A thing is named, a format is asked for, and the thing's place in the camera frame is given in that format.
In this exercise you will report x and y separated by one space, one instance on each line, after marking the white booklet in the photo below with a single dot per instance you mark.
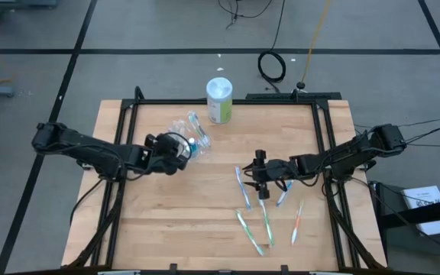
420 195

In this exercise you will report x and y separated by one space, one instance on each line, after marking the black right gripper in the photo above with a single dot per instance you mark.
275 170

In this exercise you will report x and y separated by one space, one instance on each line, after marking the black side stand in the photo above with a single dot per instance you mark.
415 215

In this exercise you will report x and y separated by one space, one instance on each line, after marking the white and green canister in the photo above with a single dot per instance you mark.
219 103

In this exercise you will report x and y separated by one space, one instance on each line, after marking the blue mouthwash bottle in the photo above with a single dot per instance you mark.
192 145

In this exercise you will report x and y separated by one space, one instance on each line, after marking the white strip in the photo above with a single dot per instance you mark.
330 273
118 272

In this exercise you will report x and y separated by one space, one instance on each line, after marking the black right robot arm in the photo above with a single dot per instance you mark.
357 149

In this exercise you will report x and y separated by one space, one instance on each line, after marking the blue toothbrush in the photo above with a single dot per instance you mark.
282 198
244 195

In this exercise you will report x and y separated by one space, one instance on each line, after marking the orange wrapped toothbrush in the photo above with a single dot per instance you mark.
297 222

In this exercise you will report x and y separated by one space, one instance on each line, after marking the black flat rail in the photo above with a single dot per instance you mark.
266 96

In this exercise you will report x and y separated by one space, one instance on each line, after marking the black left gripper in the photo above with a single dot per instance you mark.
159 156

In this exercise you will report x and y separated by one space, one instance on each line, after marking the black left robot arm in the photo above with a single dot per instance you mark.
82 151

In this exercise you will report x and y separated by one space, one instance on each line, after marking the clear plastic container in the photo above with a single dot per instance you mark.
180 126

